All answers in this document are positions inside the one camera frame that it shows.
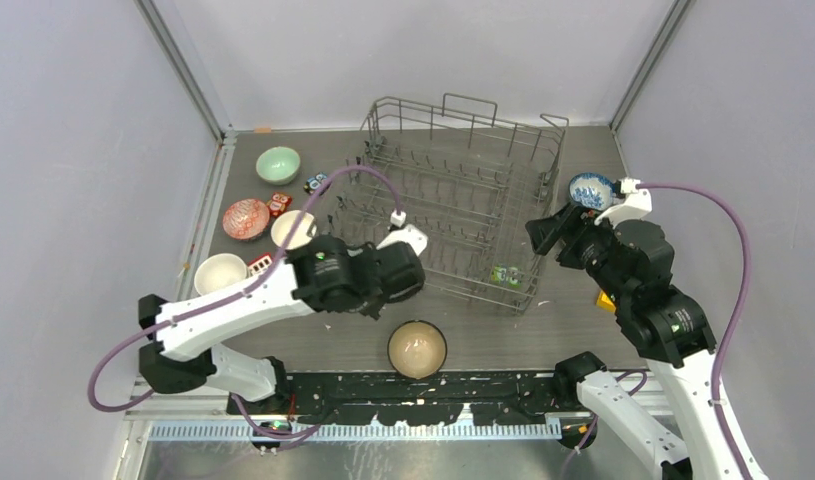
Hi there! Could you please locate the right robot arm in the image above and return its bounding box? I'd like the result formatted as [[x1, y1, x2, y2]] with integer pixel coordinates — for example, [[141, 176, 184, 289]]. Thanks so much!
[[525, 203, 766, 479]]

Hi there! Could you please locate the red owl toy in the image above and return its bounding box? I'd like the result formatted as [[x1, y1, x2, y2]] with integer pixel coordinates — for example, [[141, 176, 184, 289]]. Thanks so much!
[[266, 192, 293, 218]]

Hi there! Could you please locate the blue floral white bowl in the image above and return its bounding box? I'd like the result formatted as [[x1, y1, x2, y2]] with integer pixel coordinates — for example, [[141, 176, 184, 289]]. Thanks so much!
[[568, 172, 615, 211]]

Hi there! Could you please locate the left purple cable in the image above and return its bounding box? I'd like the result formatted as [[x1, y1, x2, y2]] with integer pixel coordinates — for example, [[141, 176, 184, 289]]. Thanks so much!
[[87, 164, 408, 453]]

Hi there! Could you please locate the pale green celadon bowl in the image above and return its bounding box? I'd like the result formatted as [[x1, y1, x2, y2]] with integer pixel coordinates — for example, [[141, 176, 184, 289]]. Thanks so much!
[[255, 146, 301, 186]]

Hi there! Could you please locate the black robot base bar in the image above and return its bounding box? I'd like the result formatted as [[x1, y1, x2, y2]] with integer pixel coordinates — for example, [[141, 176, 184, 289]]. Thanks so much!
[[226, 370, 597, 447]]

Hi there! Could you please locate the beige bowl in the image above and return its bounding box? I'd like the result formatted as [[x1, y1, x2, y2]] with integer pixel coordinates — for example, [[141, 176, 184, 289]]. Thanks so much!
[[193, 253, 249, 296]]

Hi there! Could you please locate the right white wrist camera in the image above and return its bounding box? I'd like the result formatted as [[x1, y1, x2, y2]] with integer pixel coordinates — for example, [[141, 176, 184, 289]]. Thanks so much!
[[594, 177, 653, 227]]

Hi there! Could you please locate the green owl toy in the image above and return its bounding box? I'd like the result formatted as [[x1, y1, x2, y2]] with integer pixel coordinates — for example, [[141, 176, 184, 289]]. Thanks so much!
[[491, 265, 522, 288]]

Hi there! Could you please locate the red toy block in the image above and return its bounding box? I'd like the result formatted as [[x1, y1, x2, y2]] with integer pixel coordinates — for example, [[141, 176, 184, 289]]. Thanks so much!
[[247, 253, 273, 276]]

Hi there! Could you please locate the yellow toy block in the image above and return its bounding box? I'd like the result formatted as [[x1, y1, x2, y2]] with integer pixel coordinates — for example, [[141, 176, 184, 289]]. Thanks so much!
[[595, 291, 616, 313]]

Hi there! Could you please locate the dark teal painted bowl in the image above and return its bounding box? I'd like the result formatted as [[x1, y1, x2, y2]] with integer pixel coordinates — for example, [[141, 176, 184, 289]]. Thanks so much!
[[387, 320, 448, 380]]

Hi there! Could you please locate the grey wire dish rack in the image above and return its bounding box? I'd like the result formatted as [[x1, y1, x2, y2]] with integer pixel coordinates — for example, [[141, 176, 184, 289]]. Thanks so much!
[[326, 93, 570, 314]]

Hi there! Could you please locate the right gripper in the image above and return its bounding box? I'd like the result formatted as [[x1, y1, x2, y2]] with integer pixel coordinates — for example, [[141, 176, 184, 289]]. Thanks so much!
[[524, 196, 630, 302]]

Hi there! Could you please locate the teal and white bowl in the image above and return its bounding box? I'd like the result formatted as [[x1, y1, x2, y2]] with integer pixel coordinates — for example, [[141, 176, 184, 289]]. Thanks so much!
[[270, 210, 317, 250]]

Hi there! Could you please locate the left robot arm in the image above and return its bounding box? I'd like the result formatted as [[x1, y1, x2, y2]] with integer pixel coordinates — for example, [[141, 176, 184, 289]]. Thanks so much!
[[139, 225, 428, 414]]

